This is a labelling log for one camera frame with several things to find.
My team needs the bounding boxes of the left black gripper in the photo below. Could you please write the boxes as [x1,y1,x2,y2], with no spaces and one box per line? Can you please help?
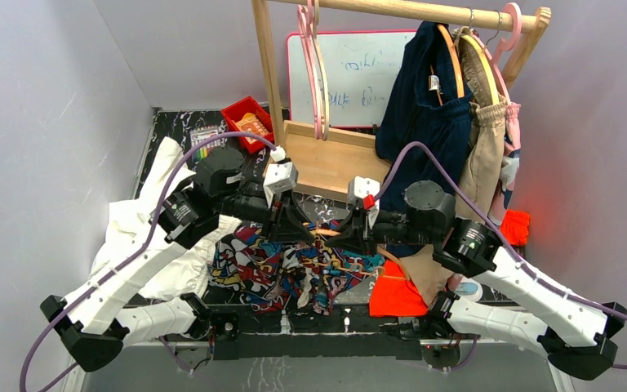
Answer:
[215,186,317,243]

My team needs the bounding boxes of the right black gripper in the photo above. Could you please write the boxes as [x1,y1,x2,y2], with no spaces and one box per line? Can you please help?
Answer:
[323,205,438,258]

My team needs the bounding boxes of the comic print shorts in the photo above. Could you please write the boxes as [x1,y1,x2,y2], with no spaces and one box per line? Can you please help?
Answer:
[207,222,385,316]

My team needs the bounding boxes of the orange wooden hanger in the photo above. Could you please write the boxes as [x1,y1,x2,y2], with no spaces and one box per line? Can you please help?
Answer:
[297,220,415,292]

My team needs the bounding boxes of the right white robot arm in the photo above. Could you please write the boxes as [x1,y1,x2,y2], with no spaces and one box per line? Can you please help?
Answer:
[327,176,625,381]

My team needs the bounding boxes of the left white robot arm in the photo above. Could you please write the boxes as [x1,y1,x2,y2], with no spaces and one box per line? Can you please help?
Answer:
[40,146,314,372]

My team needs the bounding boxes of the orange shorts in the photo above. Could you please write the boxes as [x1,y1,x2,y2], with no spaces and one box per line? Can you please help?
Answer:
[368,259,429,318]

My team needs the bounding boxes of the beige shorts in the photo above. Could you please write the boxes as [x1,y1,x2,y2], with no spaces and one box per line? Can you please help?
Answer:
[401,43,507,305]

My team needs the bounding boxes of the beige plastic hanger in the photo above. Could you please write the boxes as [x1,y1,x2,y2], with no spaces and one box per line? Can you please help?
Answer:
[312,0,330,141]

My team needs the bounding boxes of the navy blue shorts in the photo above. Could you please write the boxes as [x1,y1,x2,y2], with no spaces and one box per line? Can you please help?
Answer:
[375,21,472,181]

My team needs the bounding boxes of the orange hanger with navy shorts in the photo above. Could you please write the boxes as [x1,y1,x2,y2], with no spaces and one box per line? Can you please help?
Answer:
[436,23,465,98]

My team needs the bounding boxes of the pink plastic hanger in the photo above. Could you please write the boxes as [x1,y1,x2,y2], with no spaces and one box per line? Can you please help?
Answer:
[297,1,323,140]

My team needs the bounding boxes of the yellow hanger with beige shorts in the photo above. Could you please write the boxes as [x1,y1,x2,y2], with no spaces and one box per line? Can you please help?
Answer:
[455,26,500,106]

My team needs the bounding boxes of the pink hanger far right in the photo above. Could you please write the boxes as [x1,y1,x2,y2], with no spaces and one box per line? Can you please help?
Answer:
[481,2,523,105]

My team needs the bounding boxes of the wooden clothes rack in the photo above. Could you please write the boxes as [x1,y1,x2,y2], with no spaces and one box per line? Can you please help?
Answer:
[251,1,552,201]

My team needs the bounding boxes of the orange card box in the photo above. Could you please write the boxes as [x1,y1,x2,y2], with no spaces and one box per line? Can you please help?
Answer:
[236,113,269,137]

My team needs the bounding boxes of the red plastic bin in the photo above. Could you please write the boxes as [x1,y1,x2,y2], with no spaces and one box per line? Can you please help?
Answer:
[220,96,274,144]

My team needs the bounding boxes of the marker pen pack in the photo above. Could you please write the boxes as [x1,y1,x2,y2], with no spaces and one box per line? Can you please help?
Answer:
[189,126,224,163]

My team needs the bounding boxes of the white cloth garment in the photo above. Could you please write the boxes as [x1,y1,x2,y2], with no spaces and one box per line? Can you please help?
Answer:
[87,136,242,302]

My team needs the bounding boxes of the small red cloth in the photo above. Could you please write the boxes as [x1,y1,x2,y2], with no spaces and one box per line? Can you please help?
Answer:
[500,210,531,247]

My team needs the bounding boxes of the pink framed whiteboard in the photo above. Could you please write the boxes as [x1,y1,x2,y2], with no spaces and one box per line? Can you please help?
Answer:
[286,29,416,128]

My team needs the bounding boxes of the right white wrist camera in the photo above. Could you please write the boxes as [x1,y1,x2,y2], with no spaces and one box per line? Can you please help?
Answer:
[347,176,380,226]

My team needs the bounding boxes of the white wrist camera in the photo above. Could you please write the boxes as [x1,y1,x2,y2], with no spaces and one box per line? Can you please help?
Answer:
[263,146,299,195]
[347,176,380,226]

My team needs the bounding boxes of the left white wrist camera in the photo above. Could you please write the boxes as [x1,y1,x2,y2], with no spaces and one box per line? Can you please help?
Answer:
[263,146,299,195]

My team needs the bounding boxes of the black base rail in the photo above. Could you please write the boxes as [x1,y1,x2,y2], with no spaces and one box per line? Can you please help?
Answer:
[210,304,451,360]

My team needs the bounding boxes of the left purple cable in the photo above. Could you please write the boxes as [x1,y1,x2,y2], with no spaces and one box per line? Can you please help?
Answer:
[20,131,285,392]

